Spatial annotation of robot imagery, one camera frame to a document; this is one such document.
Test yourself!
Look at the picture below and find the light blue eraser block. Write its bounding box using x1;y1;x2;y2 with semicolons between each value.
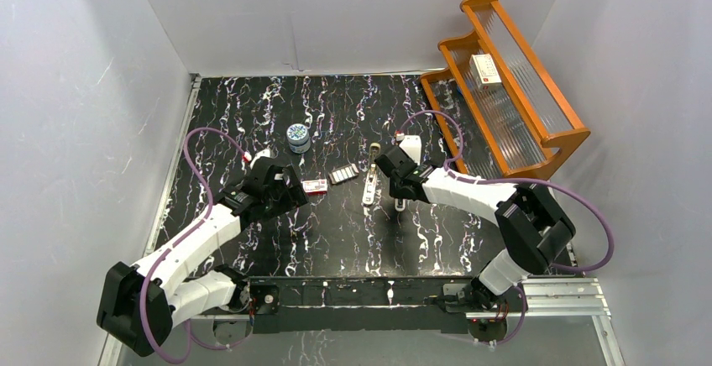
395;199;406;212

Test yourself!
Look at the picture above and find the white red staple box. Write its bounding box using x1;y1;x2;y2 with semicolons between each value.
301;179;328;195

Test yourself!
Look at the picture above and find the cream white stapler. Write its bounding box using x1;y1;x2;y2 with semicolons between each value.
362;142;380;207

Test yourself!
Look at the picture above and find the grey staple tray insert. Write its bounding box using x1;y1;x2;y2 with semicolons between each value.
327;164;359;186

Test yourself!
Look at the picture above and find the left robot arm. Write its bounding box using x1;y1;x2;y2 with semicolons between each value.
97;156;308;357

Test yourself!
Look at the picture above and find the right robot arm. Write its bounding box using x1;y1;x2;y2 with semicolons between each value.
374;146;575;311

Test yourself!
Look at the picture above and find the blue white round tin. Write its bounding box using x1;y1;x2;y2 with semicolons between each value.
285;123;311;154

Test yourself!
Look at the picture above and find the orange wooden shelf rack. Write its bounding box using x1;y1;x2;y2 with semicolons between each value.
420;0;590;180

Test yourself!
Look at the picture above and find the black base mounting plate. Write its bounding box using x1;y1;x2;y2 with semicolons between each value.
196;277;528;336

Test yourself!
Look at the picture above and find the white red box on shelf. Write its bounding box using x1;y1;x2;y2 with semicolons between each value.
469;54;502;91

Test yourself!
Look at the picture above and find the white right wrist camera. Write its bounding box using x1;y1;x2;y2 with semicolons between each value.
395;132;422;165

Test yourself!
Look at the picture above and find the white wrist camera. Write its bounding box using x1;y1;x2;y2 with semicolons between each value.
395;132;422;165
242;149;275;168

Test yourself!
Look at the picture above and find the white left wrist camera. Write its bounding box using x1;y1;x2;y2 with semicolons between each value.
242;149;275;168

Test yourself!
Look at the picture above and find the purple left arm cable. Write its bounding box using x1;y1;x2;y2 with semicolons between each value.
139;127;257;366

